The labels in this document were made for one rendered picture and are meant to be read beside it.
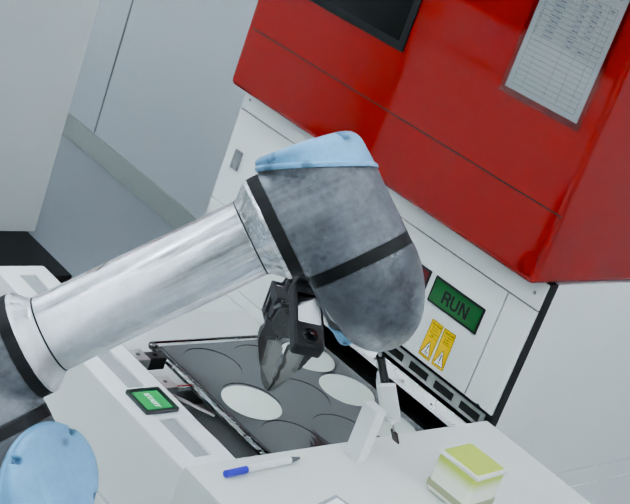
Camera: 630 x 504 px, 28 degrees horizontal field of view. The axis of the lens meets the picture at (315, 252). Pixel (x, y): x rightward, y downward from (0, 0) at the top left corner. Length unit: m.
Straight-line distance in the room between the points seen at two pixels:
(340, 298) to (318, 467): 0.50
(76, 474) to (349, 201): 0.40
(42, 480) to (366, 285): 0.38
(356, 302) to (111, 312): 0.25
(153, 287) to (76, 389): 0.57
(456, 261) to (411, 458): 0.40
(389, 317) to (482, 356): 0.79
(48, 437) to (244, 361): 0.83
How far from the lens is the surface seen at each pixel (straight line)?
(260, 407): 1.99
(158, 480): 1.70
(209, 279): 1.30
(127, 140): 5.38
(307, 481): 1.71
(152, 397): 1.78
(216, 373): 2.04
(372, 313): 1.29
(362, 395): 2.15
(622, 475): 2.59
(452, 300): 2.11
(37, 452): 1.32
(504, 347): 2.05
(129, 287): 1.30
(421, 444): 1.92
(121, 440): 1.76
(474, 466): 1.78
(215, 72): 4.94
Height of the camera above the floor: 1.81
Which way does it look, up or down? 20 degrees down
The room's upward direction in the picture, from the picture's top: 20 degrees clockwise
